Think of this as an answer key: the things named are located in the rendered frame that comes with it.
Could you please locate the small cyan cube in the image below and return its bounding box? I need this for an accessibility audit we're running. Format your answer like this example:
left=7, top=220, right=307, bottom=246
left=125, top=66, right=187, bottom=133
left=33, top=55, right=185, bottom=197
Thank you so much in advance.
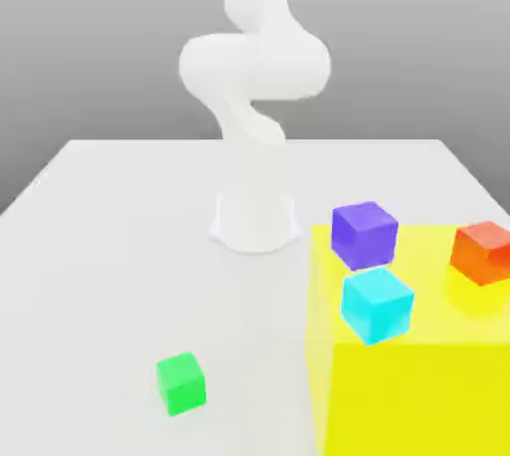
left=340, top=267, right=416, bottom=346

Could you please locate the small green cube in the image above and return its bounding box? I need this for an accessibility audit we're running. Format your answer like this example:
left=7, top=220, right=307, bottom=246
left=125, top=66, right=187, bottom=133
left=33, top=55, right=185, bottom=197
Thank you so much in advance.
left=155, top=350, right=208, bottom=418

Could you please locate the small orange cube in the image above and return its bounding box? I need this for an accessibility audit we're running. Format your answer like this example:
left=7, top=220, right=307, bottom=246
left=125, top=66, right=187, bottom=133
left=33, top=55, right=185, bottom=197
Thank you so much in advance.
left=449, top=220, right=510, bottom=287

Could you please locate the small purple cube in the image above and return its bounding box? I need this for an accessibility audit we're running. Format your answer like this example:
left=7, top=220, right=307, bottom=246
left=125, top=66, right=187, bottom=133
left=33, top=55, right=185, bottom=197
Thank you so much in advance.
left=330, top=200, right=400, bottom=272

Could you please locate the large yellow box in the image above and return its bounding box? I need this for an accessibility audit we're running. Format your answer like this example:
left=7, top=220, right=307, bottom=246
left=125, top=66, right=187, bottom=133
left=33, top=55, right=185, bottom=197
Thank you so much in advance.
left=305, top=223, right=510, bottom=456

